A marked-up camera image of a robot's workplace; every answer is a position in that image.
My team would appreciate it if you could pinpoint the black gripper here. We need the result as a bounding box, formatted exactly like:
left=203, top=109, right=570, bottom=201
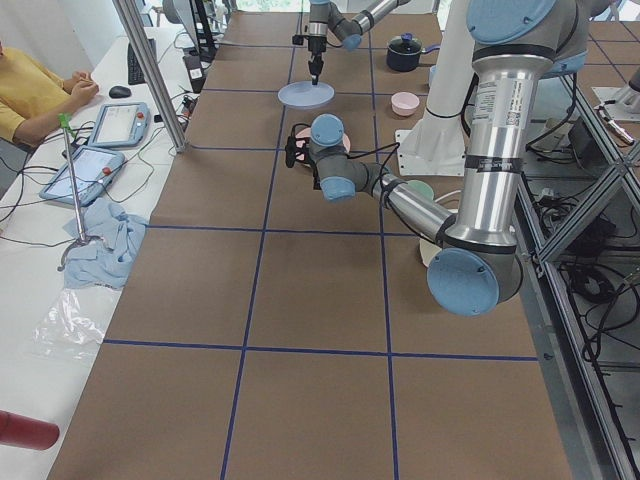
left=292, top=34, right=327, bottom=85
left=285, top=137, right=310, bottom=168

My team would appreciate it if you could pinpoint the blue plate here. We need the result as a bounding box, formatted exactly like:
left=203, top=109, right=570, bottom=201
left=278, top=81, right=335, bottom=110

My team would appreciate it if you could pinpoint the pink plate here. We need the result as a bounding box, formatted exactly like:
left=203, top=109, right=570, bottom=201
left=295, top=127, right=351, bottom=166

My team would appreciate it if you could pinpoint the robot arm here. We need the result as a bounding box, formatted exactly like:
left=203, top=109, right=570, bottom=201
left=292, top=0, right=408, bottom=86
left=285, top=0, right=607, bottom=316

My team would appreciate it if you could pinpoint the dark blue cooking pot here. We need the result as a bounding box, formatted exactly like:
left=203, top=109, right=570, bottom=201
left=386, top=32, right=440, bottom=72

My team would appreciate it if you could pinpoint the pink bowl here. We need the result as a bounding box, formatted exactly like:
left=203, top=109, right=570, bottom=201
left=391, top=92, right=420, bottom=117

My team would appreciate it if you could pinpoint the green bowl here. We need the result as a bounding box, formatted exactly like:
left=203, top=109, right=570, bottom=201
left=407, top=179, right=435, bottom=200

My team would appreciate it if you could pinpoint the black keyboard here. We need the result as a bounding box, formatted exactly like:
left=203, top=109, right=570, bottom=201
left=127, top=38, right=157, bottom=86

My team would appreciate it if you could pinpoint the upper teach pendant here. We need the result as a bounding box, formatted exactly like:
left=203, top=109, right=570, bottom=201
left=88, top=102, right=149, bottom=148

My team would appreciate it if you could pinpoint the teach pendant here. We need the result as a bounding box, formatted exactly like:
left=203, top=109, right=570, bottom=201
left=39, top=146, right=125, bottom=207
left=88, top=102, right=149, bottom=148

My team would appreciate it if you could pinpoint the black computer mouse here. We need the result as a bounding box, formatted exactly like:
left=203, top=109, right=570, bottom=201
left=108, top=85, right=132, bottom=99

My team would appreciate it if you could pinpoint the lower teach pendant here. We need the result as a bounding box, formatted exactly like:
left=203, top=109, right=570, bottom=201
left=39, top=146, right=125, bottom=207

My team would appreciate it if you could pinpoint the light blue cloth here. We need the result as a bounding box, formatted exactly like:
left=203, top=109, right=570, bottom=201
left=64, top=198, right=147, bottom=289

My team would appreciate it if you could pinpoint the metal stand with green clip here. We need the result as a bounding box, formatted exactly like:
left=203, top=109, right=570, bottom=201
left=57, top=113, right=104, bottom=272

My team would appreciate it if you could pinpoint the person in yellow shirt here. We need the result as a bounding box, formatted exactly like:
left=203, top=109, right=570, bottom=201
left=1, top=46, right=99, bottom=147

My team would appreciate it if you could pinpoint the clear plastic bag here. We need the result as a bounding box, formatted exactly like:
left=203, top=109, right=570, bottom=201
left=28, top=286, right=120, bottom=366

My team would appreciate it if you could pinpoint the red cylinder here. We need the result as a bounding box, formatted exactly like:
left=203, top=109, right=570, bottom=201
left=1, top=411, right=60, bottom=451

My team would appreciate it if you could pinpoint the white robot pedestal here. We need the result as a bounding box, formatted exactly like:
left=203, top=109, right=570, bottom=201
left=422, top=0, right=475, bottom=158

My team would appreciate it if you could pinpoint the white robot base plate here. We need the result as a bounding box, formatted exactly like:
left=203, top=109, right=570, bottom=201
left=395, top=128, right=465, bottom=177

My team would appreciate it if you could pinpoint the aluminium frame post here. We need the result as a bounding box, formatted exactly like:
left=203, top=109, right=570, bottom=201
left=112, top=0, right=186, bottom=153

